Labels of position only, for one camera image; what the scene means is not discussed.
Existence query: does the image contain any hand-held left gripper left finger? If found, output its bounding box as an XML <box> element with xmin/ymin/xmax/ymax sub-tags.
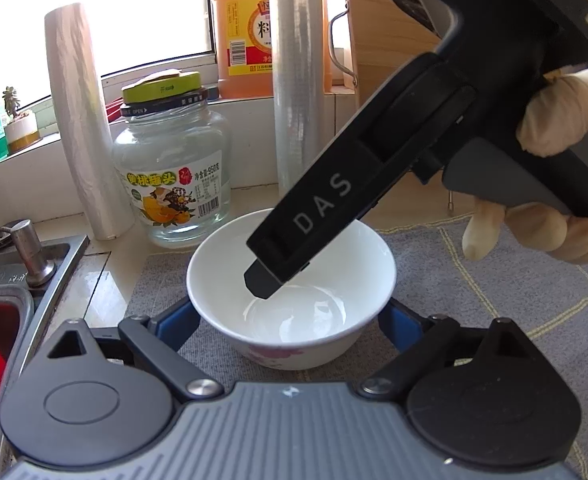
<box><xmin>26</xmin><ymin>297</ymin><xmax>225</xmax><ymax>404</ymax></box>

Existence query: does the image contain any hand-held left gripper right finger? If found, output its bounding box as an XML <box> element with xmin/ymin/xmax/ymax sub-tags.
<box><xmin>356</xmin><ymin>300</ymin><xmax>557</xmax><ymax>403</ymax></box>

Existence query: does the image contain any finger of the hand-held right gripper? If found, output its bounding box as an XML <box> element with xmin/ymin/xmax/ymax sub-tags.
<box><xmin>243</xmin><ymin>256</ymin><xmax>289</xmax><ymax>301</ymax></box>

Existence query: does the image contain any white bowl with pink flowers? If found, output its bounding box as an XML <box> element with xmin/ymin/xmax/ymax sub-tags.
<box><xmin>186</xmin><ymin>208</ymin><xmax>397</xmax><ymax>372</ymax></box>

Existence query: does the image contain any person's right hand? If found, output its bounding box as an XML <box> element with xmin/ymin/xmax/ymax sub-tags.
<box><xmin>461</xmin><ymin>67</ymin><xmax>588</xmax><ymax>264</ymax></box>

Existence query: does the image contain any bamboo cutting board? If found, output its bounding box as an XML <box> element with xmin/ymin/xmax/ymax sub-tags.
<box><xmin>341</xmin><ymin>0</ymin><xmax>444</xmax><ymax>106</ymax></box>

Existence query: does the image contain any grey and blue dish mat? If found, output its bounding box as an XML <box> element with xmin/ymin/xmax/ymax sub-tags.
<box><xmin>124</xmin><ymin>210</ymin><xmax>588</xmax><ymax>401</ymax></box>

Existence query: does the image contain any glass jar with green lid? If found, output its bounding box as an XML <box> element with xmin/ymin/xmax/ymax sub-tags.
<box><xmin>112</xmin><ymin>71</ymin><xmax>232</xmax><ymax>248</ymax></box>

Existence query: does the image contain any metal soap dispenser pump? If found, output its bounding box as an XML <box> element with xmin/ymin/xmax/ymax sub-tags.
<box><xmin>0</xmin><ymin>219</ymin><xmax>57</xmax><ymax>288</ymax></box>

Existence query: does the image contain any tall clear plastic wrap roll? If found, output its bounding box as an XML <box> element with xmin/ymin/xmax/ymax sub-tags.
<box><xmin>266</xmin><ymin>0</ymin><xmax>327</xmax><ymax>208</ymax></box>

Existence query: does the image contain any white plastic bag roll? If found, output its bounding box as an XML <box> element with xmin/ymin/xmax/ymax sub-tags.
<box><xmin>44</xmin><ymin>3</ymin><xmax>135</xmax><ymax>241</ymax></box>

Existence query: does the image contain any orange cooking wine bottle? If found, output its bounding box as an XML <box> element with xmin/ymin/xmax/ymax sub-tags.
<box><xmin>213</xmin><ymin>0</ymin><xmax>335</xmax><ymax>100</ymax></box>

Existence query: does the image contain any small potted plant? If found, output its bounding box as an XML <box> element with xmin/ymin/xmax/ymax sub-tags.
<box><xmin>1</xmin><ymin>86</ymin><xmax>41</xmax><ymax>153</ymax></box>

